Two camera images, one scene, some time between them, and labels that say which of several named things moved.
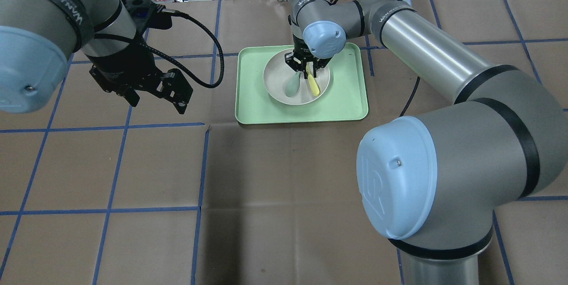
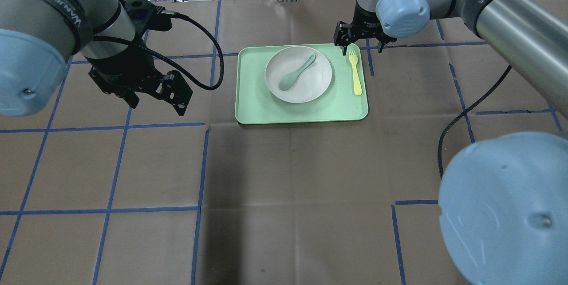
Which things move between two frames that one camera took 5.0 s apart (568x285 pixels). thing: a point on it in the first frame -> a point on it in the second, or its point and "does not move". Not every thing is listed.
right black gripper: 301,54 -> 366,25
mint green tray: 346,98 does not move
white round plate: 277,73 does not move
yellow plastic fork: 313,83 -> 353,59
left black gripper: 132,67 does not move
